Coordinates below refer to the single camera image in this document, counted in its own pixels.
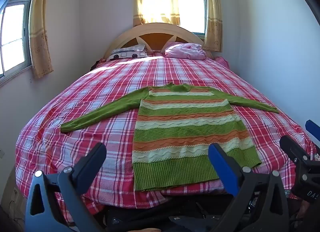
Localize white patterned pillow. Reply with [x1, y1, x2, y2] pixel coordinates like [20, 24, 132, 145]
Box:
[107, 44, 148, 60]

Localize window behind headboard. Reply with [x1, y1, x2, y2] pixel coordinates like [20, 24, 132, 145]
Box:
[174, 0, 208, 36]

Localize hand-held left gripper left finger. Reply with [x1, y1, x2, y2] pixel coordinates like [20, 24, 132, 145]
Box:
[24, 142, 107, 232]

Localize green orange striped knit sweater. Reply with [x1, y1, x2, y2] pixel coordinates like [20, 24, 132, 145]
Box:
[60, 83, 280, 192]

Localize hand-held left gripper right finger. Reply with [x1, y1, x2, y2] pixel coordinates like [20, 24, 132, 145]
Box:
[208, 143, 297, 232]

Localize pink pillow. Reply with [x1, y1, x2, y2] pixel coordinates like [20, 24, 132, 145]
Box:
[164, 42, 207, 60]

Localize red plaid bed sheet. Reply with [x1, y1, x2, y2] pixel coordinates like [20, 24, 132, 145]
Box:
[15, 52, 318, 225]

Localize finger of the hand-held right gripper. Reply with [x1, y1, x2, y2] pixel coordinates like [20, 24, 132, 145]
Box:
[305, 120, 320, 147]
[279, 135, 312, 165]

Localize cream wooden headboard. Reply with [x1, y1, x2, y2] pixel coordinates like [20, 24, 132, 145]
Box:
[104, 23, 213, 60]

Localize side window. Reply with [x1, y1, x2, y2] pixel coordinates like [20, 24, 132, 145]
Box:
[0, 0, 37, 86]

